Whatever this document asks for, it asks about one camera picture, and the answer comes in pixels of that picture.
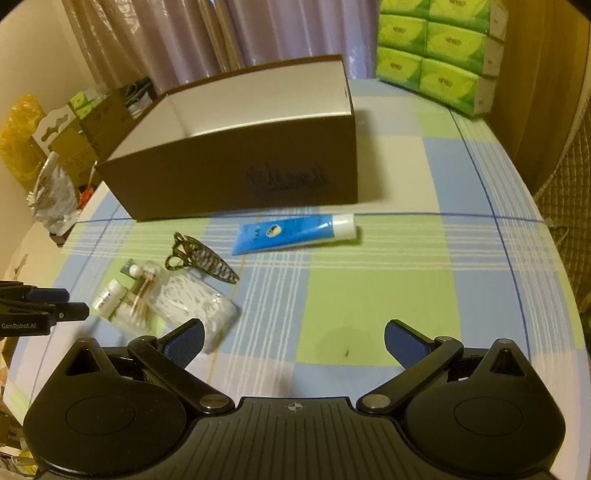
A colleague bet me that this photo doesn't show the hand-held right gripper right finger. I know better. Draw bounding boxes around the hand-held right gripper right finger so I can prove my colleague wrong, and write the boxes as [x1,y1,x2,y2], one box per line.
[356,318,536,417]

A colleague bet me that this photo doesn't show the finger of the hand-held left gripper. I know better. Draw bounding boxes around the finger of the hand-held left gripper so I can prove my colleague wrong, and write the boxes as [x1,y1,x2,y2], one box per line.
[0,302,90,339]
[0,281,69,304]

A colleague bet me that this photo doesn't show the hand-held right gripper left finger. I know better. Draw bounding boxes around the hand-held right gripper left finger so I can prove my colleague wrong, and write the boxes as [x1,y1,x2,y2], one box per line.
[55,318,235,417]

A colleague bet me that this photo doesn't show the small white bottle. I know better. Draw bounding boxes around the small white bottle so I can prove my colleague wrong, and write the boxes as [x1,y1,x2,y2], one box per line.
[91,279,127,319]

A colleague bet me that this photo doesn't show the clear bag of white pieces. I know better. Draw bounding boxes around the clear bag of white pieces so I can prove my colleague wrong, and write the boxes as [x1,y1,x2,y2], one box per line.
[154,272,241,354]

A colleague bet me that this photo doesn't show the cotton swabs pack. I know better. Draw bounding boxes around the cotton swabs pack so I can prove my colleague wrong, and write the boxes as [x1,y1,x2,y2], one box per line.
[113,261,162,335]

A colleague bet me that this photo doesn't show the leopard print hair clip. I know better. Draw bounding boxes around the leopard print hair clip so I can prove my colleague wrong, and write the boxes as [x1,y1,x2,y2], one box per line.
[164,232,241,284]

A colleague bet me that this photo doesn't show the blue cream tube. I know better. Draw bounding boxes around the blue cream tube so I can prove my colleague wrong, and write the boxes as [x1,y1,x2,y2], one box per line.
[231,213,357,256]

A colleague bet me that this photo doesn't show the brown cardboard box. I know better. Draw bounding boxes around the brown cardboard box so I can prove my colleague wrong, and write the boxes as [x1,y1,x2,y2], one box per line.
[92,54,360,221]

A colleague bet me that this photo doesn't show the checked tablecloth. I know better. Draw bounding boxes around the checked tablecloth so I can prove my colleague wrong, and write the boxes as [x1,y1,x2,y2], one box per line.
[0,78,583,416]

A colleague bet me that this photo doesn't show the clear plastic bag on stand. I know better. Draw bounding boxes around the clear plastic bag on stand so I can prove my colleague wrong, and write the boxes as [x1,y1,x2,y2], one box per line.
[28,152,81,247]

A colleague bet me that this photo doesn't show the pile of assorted packages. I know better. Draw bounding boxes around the pile of assorted packages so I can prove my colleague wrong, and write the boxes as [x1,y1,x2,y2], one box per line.
[0,406,38,476]

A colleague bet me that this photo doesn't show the brown carton with white hanger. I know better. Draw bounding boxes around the brown carton with white hanger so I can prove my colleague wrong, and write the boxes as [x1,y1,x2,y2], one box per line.
[31,104,100,185]

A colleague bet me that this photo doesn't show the yellow plastic bag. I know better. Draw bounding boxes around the yellow plastic bag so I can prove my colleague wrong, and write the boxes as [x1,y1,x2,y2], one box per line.
[0,93,47,190]

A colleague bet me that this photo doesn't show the open cardboard carton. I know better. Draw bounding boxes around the open cardboard carton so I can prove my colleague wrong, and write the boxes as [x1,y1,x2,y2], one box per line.
[78,90,132,153]

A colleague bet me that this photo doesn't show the pale green tissue pack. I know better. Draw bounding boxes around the pale green tissue pack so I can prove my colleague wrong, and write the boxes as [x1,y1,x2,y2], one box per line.
[69,90,105,118]

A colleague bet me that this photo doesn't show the quilted chair cover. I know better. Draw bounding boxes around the quilted chair cover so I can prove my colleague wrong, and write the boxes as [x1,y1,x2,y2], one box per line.
[533,99,591,315]

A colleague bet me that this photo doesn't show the white paper bag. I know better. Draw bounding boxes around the white paper bag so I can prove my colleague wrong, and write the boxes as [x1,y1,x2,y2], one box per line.
[122,78,160,116]

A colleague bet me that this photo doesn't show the wooden door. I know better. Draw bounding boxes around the wooden door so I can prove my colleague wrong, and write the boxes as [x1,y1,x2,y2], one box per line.
[489,0,591,195]

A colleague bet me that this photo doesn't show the stack of green tissue packs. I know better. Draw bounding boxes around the stack of green tissue packs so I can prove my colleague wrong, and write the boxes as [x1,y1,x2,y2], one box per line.
[375,0,509,116]

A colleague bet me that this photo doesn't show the mauve curtain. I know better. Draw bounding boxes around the mauve curtain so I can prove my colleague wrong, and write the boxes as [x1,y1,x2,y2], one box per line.
[60,0,384,93]

